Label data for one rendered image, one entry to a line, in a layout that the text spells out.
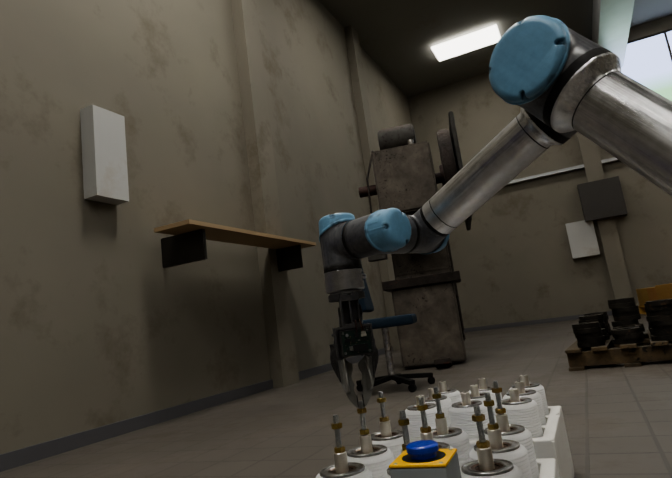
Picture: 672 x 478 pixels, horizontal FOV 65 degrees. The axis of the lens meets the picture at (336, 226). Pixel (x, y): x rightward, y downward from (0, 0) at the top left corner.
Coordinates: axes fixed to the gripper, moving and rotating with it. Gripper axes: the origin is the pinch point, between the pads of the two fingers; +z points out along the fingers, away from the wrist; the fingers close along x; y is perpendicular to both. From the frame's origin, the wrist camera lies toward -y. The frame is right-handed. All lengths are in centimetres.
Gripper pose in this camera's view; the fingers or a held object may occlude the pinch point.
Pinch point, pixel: (359, 398)
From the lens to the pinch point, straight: 105.1
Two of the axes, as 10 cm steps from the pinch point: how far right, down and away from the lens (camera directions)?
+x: 9.9, -1.2, 0.7
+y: 0.4, -1.9, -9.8
